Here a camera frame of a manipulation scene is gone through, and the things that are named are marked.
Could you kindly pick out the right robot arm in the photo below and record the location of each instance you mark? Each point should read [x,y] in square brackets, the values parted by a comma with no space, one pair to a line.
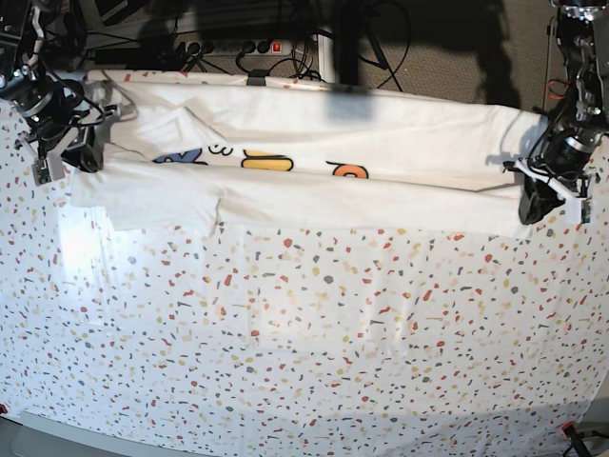
[28,48]

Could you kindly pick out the red clamp right corner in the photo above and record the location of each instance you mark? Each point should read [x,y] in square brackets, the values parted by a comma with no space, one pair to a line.
[569,430]

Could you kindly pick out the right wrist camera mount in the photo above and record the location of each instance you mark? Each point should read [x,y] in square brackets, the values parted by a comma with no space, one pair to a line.
[50,156]

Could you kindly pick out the white power strip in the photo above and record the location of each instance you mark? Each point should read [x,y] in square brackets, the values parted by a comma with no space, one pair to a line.
[234,47]

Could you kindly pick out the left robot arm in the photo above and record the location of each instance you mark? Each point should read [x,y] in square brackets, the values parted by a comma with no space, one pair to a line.
[582,37]

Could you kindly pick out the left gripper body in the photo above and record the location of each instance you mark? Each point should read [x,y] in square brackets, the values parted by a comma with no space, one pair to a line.
[565,154]

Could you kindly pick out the terrazzo pattern table cloth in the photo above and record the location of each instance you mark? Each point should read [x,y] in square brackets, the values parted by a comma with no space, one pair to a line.
[253,341]

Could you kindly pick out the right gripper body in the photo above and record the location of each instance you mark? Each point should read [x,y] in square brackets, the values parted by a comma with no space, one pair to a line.
[53,111]

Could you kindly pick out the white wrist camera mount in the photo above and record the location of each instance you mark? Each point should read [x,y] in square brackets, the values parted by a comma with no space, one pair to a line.
[578,205]

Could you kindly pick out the white printed T-shirt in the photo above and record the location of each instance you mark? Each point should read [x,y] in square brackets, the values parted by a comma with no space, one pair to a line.
[196,152]

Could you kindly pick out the black table clamp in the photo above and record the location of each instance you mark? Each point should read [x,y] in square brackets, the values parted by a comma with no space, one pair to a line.
[257,78]

